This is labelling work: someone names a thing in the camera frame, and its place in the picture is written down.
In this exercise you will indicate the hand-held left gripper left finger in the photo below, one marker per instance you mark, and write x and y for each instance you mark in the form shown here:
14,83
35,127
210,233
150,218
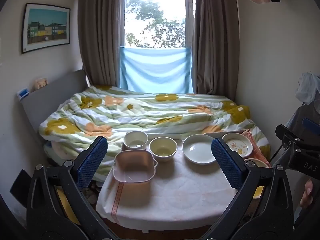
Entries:
91,162

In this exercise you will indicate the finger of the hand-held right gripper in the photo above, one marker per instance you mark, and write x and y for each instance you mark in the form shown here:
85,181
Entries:
311,128
287,136

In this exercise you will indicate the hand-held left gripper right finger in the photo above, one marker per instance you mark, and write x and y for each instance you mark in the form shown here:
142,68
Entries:
226,161

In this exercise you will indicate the patterned plate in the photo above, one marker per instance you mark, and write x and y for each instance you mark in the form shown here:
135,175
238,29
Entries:
237,145

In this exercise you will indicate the white plate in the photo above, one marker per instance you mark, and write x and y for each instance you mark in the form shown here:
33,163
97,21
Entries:
197,150

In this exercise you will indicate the pink square baking dish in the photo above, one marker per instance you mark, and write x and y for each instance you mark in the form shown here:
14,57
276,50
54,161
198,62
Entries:
135,166

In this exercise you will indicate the person's right hand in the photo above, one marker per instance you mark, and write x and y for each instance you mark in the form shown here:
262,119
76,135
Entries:
307,193

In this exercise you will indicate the cream rimmed bowl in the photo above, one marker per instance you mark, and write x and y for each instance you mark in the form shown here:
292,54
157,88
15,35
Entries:
257,162

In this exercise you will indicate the orange patterned cloth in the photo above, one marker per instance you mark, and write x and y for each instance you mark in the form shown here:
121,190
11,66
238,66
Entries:
252,140

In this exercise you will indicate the clear plastic bag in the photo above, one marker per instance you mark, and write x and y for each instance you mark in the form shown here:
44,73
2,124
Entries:
308,87

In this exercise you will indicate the pale floral tablecloth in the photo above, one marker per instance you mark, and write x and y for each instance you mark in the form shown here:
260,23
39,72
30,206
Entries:
185,187

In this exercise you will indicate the small white bowl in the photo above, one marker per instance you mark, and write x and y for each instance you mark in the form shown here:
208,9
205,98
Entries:
135,140

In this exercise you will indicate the black flat board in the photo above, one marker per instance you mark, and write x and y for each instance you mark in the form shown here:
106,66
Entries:
20,183

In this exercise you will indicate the grey headboard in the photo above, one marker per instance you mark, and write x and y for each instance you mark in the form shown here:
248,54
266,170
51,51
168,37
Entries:
47,97

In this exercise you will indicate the floral striped blanket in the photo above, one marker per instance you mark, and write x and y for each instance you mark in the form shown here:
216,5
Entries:
150,110

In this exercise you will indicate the small plush toy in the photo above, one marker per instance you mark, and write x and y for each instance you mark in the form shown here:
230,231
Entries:
41,82

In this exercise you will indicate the blue and white box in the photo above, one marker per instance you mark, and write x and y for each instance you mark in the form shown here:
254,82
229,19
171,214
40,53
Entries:
23,93

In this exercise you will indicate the light blue cloth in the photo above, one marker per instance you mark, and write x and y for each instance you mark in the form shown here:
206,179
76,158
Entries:
156,68

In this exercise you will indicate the brown curtain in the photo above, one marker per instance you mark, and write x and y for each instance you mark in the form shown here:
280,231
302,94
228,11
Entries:
100,35
215,40

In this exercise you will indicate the framed picture of houses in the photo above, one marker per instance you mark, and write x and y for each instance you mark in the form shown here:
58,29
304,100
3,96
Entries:
45,27

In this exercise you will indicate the window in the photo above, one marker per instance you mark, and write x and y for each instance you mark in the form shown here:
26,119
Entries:
155,13

